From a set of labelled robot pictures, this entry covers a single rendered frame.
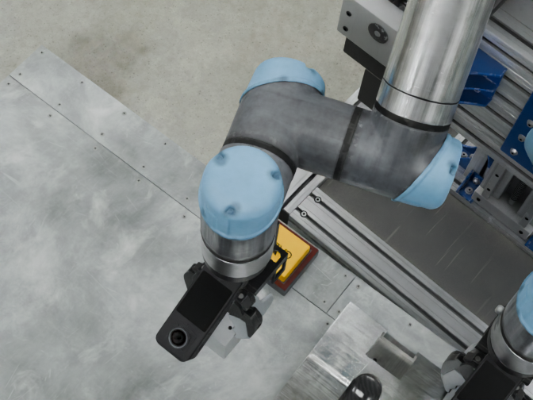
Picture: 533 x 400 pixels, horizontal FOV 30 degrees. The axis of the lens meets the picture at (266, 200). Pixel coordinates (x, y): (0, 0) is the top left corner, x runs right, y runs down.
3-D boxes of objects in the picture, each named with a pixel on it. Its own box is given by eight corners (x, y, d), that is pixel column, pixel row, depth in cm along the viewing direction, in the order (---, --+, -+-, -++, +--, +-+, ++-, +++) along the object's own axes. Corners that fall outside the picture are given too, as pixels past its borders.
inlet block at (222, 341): (257, 259, 129) (259, 243, 124) (288, 282, 128) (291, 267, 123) (193, 335, 124) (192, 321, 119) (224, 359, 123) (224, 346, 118)
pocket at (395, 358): (381, 336, 131) (385, 327, 127) (414, 361, 129) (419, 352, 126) (361, 363, 129) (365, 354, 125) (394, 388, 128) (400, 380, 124)
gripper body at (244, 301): (286, 274, 115) (295, 232, 104) (239, 329, 111) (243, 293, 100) (235, 235, 116) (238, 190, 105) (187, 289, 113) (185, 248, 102)
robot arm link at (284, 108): (354, 116, 103) (324, 206, 99) (253, 83, 104) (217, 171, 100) (366, 75, 96) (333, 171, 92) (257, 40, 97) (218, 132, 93)
